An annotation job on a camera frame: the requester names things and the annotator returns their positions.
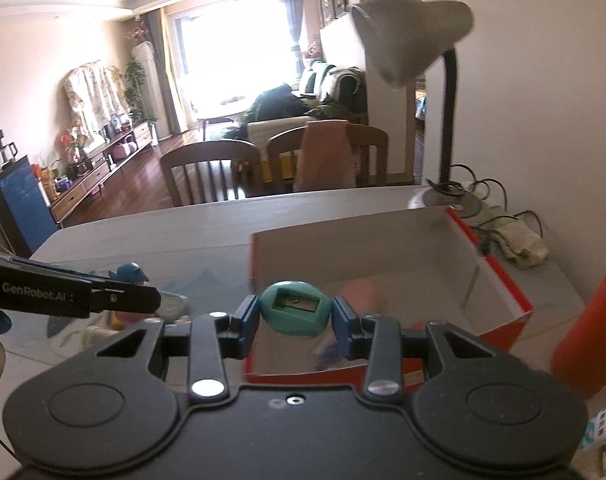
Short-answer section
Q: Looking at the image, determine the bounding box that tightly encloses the grey correction tape dispenser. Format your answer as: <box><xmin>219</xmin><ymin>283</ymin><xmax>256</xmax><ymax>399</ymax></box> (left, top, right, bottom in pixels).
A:
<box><xmin>154</xmin><ymin>290</ymin><xmax>189</xmax><ymax>323</ymax></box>

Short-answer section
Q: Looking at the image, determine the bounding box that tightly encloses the teal pencil sharpener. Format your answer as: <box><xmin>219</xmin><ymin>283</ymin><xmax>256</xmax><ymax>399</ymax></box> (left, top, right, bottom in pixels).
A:
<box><xmin>259</xmin><ymin>281</ymin><xmax>331</xmax><ymax>338</ymax></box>

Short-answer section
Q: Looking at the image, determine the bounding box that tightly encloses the pink round object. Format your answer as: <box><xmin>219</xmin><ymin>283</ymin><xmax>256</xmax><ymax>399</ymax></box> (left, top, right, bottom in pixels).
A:
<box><xmin>339</xmin><ymin>278</ymin><xmax>385</xmax><ymax>316</ymax></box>

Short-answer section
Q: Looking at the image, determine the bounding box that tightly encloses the patterned table mat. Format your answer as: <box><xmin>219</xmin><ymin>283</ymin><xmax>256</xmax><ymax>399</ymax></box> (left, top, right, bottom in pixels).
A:
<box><xmin>0</xmin><ymin>246</ymin><xmax>250</xmax><ymax>367</ymax></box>

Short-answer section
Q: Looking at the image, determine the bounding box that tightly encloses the blue cabinet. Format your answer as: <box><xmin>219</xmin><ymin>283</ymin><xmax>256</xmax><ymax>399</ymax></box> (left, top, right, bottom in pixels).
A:
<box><xmin>0</xmin><ymin>156</ymin><xmax>59</xmax><ymax>258</ymax></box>

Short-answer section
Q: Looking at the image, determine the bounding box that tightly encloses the red cardboard box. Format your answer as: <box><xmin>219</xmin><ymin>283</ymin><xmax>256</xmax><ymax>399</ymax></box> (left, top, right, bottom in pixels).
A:
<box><xmin>242</xmin><ymin>206</ymin><xmax>534</xmax><ymax>386</ymax></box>

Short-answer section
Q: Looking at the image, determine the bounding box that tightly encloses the wooden tv console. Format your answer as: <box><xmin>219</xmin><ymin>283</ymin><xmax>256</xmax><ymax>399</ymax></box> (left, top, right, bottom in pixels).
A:
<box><xmin>50</xmin><ymin>122</ymin><xmax>158</xmax><ymax>226</ymax></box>

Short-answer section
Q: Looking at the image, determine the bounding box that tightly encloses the crumpled cream cloth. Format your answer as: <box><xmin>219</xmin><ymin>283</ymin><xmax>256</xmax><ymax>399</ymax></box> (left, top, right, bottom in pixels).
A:
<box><xmin>486</xmin><ymin>217</ymin><xmax>550</xmax><ymax>270</ymax></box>

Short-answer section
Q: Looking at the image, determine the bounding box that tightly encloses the pink cloth on chair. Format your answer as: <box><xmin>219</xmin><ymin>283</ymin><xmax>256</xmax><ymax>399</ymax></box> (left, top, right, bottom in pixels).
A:
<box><xmin>293</xmin><ymin>119</ymin><xmax>356</xmax><ymax>192</ymax></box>

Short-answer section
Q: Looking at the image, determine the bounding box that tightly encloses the left dark wooden chair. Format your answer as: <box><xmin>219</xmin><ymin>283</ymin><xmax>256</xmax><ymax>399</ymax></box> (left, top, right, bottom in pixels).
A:
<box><xmin>160</xmin><ymin>139</ymin><xmax>265</xmax><ymax>207</ymax></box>

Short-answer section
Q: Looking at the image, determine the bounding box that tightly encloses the dark wooden chair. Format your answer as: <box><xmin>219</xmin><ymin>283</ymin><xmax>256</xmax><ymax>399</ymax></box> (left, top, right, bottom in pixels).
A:
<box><xmin>266</xmin><ymin>119</ymin><xmax>389</xmax><ymax>192</ymax></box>
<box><xmin>160</xmin><ymin>139</ymin><xmax>265</xmax><ymax>207</ymax></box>

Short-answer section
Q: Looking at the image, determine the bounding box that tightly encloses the white floor air conditioner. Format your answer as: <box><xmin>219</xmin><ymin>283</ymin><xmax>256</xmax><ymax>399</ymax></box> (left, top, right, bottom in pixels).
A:
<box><xmin>132</xmin><ymin>41</ymin><xmax>171</xmax><ymax>141</ymax></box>

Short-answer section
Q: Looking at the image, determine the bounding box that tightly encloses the right dark wooden chair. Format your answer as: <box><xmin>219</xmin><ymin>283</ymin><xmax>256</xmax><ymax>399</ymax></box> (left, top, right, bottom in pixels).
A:
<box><xmin>266</xmin><ymin>119</ymin><xmax>389</xmax><ymax>192</ymax></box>

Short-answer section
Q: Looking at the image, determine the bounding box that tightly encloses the red thermos bottle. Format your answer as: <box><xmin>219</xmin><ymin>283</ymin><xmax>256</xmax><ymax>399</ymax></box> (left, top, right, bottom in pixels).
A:
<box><xmin>550</xmin><ymin>274</ymin><xmax>606</xmax><ymax>399</ymax></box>

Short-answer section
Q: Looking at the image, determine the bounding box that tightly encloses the sofa with clothes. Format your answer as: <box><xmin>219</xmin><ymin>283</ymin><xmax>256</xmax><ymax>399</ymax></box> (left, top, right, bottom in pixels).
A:
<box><xmin>223</xmin><ymin>61</ymin><xmax>368</xmax><ymax>140</ymax></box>

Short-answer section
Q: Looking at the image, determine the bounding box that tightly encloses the grey desk lamp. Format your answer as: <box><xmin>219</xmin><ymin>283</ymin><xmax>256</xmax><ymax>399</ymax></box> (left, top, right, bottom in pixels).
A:
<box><xmin>350</xmin><ymin>0</ymin><xmax>482</xmax><ymax>219</ymax></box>

